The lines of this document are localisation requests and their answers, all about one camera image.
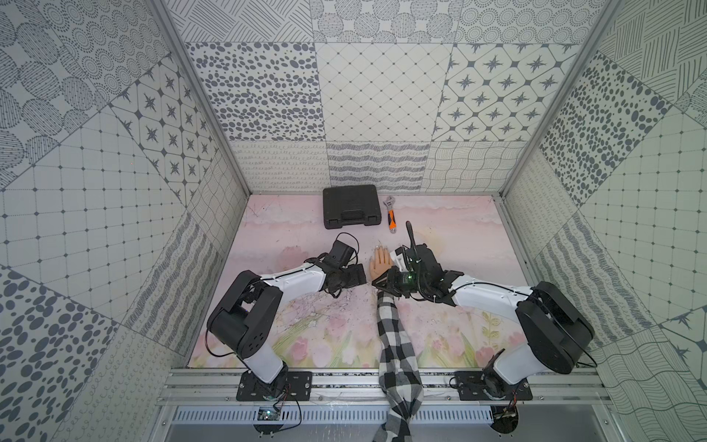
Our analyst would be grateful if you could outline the circuit board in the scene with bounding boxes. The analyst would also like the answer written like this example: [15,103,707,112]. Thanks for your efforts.
[253,407,284,436]
[490,406,519,435]

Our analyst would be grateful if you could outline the black plastic tool case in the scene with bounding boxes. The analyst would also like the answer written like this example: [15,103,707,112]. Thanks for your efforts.
[322,184,382,229]

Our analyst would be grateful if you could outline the mannequin hand with long nails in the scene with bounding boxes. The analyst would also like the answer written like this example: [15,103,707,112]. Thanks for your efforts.
[369,246,394,281]

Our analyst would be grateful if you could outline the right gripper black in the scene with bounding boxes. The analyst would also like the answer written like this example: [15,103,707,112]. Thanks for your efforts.
[370,266,428,298]

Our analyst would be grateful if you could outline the right circuit board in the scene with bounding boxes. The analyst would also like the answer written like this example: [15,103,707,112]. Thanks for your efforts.
[490,406,519,435]

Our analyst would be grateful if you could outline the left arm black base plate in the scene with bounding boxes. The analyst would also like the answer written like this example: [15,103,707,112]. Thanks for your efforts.
[237,370,313,401]

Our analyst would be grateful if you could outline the black white checkered sleeve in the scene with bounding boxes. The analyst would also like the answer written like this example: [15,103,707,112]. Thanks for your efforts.
[373,292,423,441]

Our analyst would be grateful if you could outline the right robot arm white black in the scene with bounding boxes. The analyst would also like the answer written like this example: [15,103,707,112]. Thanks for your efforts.
[371,244,595,400]

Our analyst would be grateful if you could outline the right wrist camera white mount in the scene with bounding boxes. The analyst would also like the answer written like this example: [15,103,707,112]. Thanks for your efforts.
[390,246,409,273]

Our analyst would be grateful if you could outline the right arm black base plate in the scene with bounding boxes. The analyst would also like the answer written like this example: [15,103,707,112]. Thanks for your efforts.
[449,371,533,401]

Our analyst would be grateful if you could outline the orange handled adjustable wrench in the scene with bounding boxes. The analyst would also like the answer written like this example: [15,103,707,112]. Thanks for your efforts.
[383,195,397,234]

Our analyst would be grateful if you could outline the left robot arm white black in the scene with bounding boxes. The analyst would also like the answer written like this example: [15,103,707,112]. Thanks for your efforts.
[205,239,366,401]

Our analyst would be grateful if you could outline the aluminium frame rail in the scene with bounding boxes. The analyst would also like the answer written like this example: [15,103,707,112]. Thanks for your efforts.
[155,366,613,409]

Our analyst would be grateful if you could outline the left circuit board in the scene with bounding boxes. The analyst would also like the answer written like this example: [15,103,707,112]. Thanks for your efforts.
[253,407,284,436]

